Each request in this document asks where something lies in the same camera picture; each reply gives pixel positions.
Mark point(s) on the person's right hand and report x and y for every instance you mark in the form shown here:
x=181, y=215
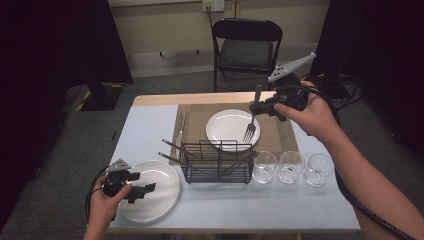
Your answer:
x=313, y=116

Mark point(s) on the black folding chair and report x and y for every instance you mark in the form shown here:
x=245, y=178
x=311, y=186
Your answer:
x=246, y=31

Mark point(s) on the black curtain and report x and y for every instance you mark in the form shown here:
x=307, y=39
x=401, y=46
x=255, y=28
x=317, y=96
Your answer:
x=50, y=50
x=383, y=50

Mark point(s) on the clear drinking glass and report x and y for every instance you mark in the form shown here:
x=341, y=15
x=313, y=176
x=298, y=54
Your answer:
x=291, y=168
x=319, y=171
x=265, y=166

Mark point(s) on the silver table knife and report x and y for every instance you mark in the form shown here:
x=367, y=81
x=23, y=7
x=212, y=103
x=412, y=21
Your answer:
x=181, y=130

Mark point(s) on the brown woven placemat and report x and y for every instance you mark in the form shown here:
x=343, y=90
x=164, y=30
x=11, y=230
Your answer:
x=200, y=116

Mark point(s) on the white wall outlet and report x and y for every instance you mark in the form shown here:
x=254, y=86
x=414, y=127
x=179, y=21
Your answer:
x=216, y=5

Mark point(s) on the white dinner plate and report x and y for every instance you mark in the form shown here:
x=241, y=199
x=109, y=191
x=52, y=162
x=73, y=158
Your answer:
x=230, y=128

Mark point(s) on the person's left hand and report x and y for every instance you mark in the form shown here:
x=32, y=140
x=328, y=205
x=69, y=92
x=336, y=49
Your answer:
x=103, y=210

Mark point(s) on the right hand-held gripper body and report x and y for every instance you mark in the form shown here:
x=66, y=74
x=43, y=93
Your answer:
x=290, y=93

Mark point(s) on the black stand base yellow stripes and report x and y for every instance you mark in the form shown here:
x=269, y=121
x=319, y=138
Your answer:
x=100, y=96

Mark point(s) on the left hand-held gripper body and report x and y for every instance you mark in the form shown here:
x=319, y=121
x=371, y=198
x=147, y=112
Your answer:
x=115, y=183

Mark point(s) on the silver fork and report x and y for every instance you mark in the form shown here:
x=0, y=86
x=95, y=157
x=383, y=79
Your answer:
x=257, y=91

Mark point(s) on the stack of white plates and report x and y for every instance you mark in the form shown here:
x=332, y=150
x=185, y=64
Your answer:
x=163, y=200

